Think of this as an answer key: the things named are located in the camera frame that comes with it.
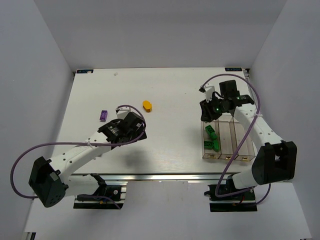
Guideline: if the green lego brick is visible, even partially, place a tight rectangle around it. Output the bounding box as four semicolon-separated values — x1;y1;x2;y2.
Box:
203;140;213;150
204;124;215;135
209;132;218;141

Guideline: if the purple lego brick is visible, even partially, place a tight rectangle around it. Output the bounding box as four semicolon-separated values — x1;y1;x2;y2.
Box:
99;110;108;122

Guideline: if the green lego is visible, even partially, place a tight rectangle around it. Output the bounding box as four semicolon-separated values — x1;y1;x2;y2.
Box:
212;139;220;152

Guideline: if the orange oval lego piece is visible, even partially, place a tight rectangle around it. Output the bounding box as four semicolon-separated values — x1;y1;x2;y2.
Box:
142;100;153;113

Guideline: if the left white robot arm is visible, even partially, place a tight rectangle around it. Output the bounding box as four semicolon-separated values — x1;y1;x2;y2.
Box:
29;112;147;208

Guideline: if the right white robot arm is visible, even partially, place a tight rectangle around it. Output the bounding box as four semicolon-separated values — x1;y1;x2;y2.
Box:
199;80;297;196

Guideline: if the middle clear container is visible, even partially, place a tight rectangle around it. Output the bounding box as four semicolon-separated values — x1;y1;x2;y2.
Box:
218;115;237;161

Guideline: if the clear container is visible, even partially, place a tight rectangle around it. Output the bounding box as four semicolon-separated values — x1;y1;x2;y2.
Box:
230;118;256;162
218;115;237;161
201;120;222;160

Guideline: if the right blue table label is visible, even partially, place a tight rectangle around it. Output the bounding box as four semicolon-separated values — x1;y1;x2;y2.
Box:
224;67;243;72

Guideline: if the blue table label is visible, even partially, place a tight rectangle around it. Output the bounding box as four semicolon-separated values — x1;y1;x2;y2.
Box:
76;69;94;74
224;67;243;72

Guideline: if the left clear container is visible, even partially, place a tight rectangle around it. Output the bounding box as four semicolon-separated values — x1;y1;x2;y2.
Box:
201;120;222;160

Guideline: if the right clear container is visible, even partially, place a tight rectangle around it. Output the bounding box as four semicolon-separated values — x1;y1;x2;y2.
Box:
230;118;256;162

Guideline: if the left blue table label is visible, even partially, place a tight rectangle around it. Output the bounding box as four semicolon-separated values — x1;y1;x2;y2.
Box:
76;69;94;74

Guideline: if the aluminium table rail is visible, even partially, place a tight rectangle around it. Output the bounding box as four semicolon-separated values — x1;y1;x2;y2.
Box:
46;173;283;182

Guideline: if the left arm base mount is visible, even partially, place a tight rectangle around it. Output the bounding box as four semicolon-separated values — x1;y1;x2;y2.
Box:
73;182;127;210

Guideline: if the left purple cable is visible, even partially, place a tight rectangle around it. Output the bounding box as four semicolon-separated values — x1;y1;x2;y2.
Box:
9;104;148;210

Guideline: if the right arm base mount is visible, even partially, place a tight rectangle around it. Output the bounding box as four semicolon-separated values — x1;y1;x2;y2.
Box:
204;184;258;213

